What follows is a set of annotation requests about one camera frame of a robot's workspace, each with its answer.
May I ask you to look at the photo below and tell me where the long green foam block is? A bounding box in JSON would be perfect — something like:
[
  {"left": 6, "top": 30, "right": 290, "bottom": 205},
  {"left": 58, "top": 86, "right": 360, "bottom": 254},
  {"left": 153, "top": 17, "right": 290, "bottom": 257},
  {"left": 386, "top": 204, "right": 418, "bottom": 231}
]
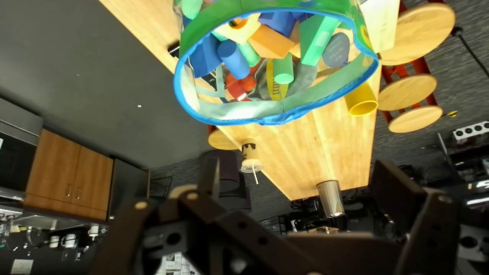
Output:
[{"left": 298, "top": 14, "right": 342, "bottom": 68}]

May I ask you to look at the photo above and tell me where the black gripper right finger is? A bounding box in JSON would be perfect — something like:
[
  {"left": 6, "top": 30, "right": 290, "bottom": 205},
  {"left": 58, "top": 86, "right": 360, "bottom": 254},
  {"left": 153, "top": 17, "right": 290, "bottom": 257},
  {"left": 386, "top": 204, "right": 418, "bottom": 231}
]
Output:
[{"left": 370, "top": 160, "right": 464, "bottom": 275}]

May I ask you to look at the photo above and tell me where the blue foam cylinder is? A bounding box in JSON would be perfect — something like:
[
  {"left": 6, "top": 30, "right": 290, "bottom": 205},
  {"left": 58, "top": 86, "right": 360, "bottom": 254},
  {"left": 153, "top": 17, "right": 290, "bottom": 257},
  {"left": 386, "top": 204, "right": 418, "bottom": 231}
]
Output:
[{"left": 215, "top": 40, "right": 252, "bottom": 82}]

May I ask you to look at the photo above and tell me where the grey blue foam disc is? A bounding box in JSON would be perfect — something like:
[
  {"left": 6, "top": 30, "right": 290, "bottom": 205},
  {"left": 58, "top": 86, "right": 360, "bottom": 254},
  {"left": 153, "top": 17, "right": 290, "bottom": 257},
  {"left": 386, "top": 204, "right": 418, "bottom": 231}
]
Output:
[{"left": 321, "top": 31, "right": 351, "bottom": 71}]

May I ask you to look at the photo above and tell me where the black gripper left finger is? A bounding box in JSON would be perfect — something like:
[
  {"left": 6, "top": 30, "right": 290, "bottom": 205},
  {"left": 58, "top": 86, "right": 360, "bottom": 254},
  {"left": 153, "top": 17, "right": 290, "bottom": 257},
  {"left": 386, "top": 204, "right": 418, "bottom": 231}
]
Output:
[{"left": 88, "top": 153, "right": 327, "bottom": 275}]

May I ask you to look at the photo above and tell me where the green foam cylinder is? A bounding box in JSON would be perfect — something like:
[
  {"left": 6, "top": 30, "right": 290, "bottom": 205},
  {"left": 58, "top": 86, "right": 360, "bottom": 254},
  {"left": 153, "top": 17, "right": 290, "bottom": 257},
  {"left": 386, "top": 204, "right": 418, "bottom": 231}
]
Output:
[{"left": 270, "top": 53, "right": 296, "bottom": 88}]

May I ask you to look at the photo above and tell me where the long red foam block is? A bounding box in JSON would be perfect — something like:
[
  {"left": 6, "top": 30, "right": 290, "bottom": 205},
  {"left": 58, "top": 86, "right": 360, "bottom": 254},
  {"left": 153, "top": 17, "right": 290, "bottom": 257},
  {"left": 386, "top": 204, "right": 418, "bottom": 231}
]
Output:
[{"left": 223, "top": 74, "right": 258, "bottom": 103}]

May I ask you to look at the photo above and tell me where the orange foam block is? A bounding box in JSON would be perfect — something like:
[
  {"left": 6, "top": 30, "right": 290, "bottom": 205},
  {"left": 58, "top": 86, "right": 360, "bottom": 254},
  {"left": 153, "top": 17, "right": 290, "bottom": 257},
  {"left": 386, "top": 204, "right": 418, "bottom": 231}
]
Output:
[{"left": 247, "top": 25, "right": 299, "bottom": 60}]

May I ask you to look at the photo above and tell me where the grey metal cylinder post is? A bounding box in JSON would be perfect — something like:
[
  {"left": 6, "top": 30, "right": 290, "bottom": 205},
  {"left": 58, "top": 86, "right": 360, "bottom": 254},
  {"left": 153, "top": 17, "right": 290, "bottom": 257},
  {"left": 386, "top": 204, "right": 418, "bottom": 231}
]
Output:
[{"left": 316, "top": 179, "right": 347, "bottom": 221}]

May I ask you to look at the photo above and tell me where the wooden two-door cabinet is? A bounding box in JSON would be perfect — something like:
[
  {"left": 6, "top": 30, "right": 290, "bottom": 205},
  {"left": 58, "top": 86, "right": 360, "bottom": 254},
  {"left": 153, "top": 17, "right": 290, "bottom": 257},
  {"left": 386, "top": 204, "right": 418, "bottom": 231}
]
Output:
[{"left": 23, "top": 129, "right": 114, "bottom": 224}]

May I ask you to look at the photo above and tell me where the clear bag green blue rim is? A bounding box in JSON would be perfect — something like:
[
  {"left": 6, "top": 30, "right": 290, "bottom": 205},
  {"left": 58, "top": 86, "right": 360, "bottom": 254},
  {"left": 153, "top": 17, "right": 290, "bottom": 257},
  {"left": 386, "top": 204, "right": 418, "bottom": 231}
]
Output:
[{"left": 171, "top": 0, "right": 403, "bottom": 127}]

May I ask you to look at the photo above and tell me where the yellow foam cylinder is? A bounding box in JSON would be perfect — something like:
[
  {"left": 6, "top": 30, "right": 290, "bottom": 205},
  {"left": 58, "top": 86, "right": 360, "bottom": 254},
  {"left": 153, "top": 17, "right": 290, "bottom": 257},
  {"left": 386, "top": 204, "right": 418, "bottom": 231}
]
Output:
[{"left": 344, "top": 82, "right": 380, "bottom": 118}]

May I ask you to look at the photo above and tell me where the white power strip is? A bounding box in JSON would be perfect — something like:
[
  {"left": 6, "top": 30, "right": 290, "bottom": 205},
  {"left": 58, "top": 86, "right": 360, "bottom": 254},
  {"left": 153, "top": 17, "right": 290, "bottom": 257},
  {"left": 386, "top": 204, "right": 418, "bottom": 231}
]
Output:
[{"left": 451, "top": 120, "right": 489, "bottom": 144}]

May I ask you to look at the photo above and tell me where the blue foam block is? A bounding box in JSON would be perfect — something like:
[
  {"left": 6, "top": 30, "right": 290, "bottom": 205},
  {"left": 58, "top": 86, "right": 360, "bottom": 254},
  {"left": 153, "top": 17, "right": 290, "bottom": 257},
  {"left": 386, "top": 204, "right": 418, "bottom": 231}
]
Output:
[{"left": 188, "top": 34, "right": 223, "bottom": 80}]

